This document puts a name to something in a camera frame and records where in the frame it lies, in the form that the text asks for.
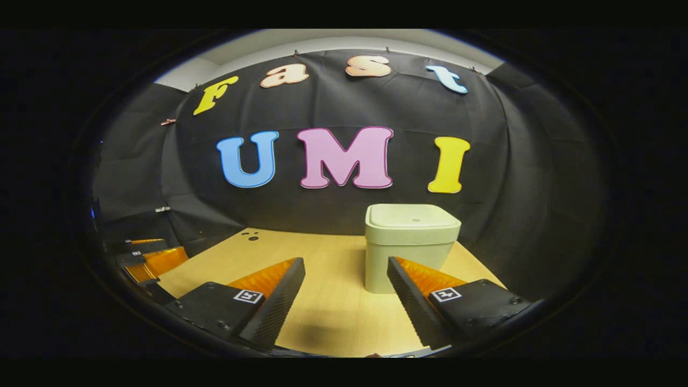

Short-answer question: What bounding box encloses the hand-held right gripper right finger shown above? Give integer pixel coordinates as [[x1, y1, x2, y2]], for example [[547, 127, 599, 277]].
[[387, 256, 533, 350]]

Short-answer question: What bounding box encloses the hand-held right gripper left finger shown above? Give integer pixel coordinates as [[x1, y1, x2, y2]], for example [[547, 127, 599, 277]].
[[164, 257, 306, 350]]

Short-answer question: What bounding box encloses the pale green desktop garbage bin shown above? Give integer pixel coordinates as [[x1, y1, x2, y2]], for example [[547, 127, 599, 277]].
[[364, 203, 462, 295]]

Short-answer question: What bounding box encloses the black backdrop cloth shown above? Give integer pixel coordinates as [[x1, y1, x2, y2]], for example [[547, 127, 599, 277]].
[[91, 49, 608, 302]]

